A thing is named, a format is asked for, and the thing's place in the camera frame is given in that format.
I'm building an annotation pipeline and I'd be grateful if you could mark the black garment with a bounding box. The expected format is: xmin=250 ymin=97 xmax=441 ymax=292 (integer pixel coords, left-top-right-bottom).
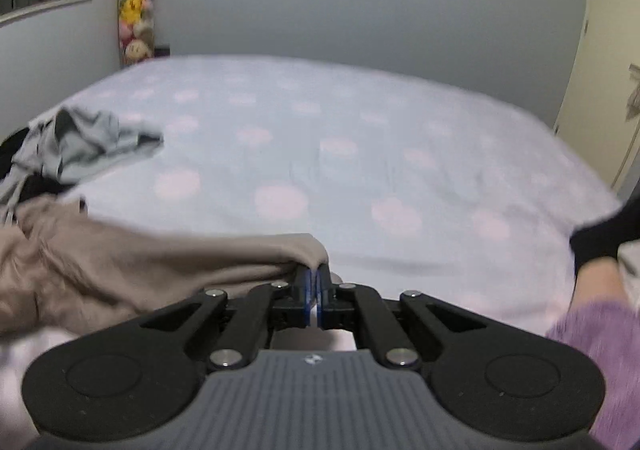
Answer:
xmin=1 ymin=127 xmax=73 ymax=203

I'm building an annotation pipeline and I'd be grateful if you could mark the light grey knit garment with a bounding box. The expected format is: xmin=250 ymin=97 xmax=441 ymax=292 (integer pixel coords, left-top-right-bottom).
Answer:
xmin=0 ymin=165 xmax=30 ymax=224

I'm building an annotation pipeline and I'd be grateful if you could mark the taupe brown shirt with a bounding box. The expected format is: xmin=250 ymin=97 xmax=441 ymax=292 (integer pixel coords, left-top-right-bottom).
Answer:
xmin=1 ymin=196 xmax=329 ymax=335

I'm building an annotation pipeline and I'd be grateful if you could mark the purple fuzzy sleeve forearm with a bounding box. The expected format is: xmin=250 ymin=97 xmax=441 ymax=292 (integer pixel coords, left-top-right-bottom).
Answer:
xmin=544 ymin=261 xmax=640 ymax=450

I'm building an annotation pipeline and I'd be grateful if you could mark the grey-blue garment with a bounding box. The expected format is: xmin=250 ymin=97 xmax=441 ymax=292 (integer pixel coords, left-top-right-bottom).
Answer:
xmin=14 ymin=107 xmax=164 ymax=185

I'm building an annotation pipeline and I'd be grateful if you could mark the cream door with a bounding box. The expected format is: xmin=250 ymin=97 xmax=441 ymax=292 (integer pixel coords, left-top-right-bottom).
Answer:
xmin=555 ymin=0 xmax=639 ymax=190

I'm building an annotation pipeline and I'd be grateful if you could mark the polka dot bed sheet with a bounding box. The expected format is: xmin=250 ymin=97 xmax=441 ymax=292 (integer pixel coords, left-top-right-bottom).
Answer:
xmin=0 ymin=54 xmax=624 ymax=450

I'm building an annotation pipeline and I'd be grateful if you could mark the black sock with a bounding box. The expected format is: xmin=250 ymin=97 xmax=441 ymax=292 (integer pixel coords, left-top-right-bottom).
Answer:
xmin=570 ymin=198 xmax=640 ymax=275

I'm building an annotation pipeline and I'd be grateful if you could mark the door handle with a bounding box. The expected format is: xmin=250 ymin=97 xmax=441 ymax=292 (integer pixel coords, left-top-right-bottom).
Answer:
xmin=626 ymin=64 xmax=640 ymax=121

